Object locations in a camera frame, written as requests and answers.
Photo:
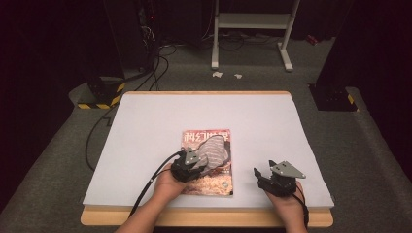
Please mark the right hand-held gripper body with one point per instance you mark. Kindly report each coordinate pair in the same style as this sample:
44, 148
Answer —
281, 184

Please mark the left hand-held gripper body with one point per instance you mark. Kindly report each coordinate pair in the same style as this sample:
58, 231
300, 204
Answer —
188, 168

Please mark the red and purple magazine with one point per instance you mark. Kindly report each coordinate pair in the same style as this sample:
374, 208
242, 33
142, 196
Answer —
212, 184

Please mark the person's right hand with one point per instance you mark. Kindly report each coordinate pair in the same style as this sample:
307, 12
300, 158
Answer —
288, 207

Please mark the person's left hand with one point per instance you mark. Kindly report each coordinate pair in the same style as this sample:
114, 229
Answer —
168, 187

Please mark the white table mat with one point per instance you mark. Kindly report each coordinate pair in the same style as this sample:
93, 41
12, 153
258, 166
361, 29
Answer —
259, 129

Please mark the wooden table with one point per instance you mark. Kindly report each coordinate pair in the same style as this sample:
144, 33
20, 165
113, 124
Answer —
207, 218

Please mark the black stand base yellow stripes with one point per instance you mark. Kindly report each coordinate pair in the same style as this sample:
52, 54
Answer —
103, 93
333, 98

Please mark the white paper scrap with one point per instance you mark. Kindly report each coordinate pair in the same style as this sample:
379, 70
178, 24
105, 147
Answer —
238, 76
217, 74

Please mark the small red object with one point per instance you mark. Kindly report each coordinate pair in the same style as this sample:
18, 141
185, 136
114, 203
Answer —
312, 39

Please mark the dark equipment rack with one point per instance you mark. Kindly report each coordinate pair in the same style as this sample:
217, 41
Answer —
147, 32

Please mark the white metal stand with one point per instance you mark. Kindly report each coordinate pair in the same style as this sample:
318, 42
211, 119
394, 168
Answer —
254, 21

